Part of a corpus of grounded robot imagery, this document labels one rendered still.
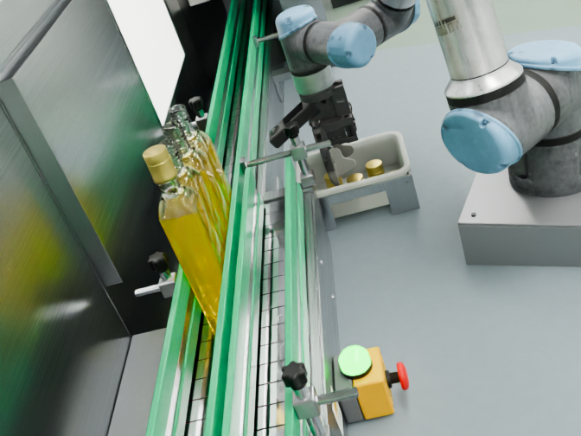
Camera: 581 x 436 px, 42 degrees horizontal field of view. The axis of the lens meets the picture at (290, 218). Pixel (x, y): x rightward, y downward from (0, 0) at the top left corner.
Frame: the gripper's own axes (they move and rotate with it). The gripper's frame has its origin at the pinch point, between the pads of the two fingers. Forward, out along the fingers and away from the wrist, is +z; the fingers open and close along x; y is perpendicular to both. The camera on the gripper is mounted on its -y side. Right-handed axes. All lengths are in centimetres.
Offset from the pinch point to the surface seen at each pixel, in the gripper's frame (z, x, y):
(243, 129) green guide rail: -15.9, 0.1, -13.9
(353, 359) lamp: -5, -57, 0
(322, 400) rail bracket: -15, -74, -2
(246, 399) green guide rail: -10, -66, -13
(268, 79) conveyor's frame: -7.1, 44.2, -11.8
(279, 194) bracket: -8.0, -14.3, -9.1
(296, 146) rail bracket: -16.3, -14.1, -3.4
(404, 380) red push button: 1, -58, 6
